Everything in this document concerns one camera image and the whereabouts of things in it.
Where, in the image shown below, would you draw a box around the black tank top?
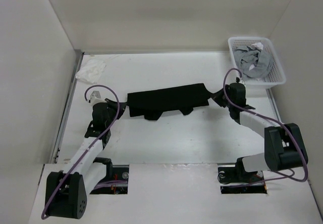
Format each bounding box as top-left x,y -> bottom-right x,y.
127,83 -> 211,121

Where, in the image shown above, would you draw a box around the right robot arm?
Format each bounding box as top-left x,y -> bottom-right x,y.
211,83 -> 308,182

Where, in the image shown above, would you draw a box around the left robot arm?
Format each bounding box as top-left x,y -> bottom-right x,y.
41,97 -> 127,219

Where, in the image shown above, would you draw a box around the grey tank top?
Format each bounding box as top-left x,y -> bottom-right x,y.
233,45 -> 274,79

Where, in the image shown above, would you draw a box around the white crumpled cloth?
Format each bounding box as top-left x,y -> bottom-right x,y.
75,59 -> 106,84

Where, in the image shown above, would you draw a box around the white plastic basket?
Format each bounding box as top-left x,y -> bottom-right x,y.
228,36 -> 286,89

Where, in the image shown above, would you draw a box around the white cloth in basket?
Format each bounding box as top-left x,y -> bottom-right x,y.
252,42 -> 264,50

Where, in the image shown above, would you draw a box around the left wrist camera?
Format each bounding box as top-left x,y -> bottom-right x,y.
89,90 -> 105,106

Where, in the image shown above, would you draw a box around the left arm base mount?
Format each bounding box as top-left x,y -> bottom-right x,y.
90,165 -> 130,195

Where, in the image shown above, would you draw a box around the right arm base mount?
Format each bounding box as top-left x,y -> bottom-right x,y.
218,165 -> 267,194

